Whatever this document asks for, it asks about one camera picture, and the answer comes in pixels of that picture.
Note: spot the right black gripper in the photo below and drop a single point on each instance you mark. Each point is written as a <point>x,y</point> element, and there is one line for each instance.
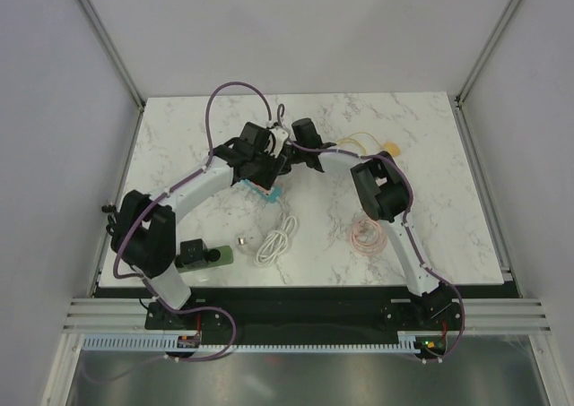
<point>286,168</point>

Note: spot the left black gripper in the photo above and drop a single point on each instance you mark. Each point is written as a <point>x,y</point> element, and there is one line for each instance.
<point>267,179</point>

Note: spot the teal power strip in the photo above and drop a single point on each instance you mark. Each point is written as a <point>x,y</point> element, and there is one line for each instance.
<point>272,195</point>

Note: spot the pink cube socket adapter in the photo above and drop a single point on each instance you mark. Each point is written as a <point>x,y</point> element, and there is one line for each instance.
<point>260,189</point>

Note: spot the yellow charger plug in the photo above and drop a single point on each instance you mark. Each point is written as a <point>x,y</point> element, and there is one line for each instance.
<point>392,149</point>

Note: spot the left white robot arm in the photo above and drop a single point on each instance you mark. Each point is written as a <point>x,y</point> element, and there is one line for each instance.
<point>144,233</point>

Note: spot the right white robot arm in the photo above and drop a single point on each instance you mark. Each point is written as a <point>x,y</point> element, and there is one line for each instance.
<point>386,196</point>

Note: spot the green power strip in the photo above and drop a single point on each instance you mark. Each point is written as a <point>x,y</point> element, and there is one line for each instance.
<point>219,256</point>

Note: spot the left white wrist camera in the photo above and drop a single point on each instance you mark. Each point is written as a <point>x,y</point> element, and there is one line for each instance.
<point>279,137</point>

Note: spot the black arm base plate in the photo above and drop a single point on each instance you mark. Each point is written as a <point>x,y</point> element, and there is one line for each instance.
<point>306,315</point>

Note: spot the white slotted cable duct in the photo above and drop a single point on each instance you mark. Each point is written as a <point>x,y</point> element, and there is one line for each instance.
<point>173,343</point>

